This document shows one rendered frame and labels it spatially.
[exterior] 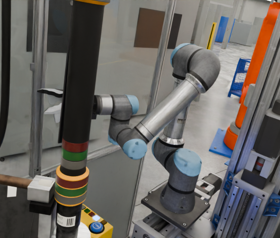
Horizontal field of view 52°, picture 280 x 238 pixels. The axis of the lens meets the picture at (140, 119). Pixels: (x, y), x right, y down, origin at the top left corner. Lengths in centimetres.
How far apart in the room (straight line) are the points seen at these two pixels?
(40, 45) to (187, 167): 72
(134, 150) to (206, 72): 36
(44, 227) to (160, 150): 87
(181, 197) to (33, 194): 86
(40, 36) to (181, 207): 86
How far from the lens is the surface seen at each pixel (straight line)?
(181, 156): 117
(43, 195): 42
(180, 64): 113
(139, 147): 97
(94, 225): 105
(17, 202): 63
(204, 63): 104
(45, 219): 44
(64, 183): 39
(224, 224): 129
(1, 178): 44
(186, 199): 123
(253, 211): 121
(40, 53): 117
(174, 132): 122
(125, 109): 105
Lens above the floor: 180
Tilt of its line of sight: 22 degrees down
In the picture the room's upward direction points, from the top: 10 degrees clockwise
